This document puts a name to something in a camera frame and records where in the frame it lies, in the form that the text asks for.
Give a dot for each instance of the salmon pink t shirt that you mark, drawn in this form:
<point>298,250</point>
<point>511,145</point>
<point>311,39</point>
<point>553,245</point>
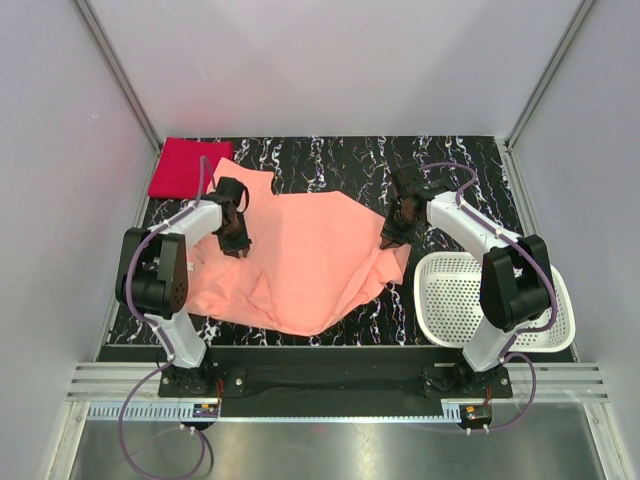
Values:
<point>314,258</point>

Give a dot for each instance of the aluminium frame post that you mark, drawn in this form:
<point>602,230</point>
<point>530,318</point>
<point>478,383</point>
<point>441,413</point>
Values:
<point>567,40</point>
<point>90,20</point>

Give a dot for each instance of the folded red t shirt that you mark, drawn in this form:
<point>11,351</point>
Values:
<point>177,175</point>

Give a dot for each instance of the white slotted cable duct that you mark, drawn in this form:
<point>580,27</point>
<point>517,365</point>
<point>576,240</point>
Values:
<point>200,412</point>

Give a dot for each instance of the left aluminium frame post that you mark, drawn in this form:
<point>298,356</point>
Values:
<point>90,20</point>

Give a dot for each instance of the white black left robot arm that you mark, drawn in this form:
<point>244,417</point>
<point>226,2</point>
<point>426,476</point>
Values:
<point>152,277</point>

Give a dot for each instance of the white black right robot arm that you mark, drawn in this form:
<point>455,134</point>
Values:
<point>516,280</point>

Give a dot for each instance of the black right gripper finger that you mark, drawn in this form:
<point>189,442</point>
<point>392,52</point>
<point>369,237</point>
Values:
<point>385,243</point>
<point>396,243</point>

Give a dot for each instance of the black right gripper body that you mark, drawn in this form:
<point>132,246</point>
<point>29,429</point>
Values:
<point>398,226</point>

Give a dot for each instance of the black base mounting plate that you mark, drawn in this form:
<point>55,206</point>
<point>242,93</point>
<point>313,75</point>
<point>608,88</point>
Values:
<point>345,378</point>

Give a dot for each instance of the right aluminium frame post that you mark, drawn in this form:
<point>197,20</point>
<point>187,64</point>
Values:
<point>567,40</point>

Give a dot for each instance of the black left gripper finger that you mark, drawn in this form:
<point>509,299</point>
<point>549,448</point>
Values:
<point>245,249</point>
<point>230,250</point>

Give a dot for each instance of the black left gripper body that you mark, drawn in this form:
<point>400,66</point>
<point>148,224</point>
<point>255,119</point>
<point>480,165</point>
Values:
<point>233,236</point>

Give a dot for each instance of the white perforated plastic basket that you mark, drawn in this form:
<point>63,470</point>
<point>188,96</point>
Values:
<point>446,295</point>

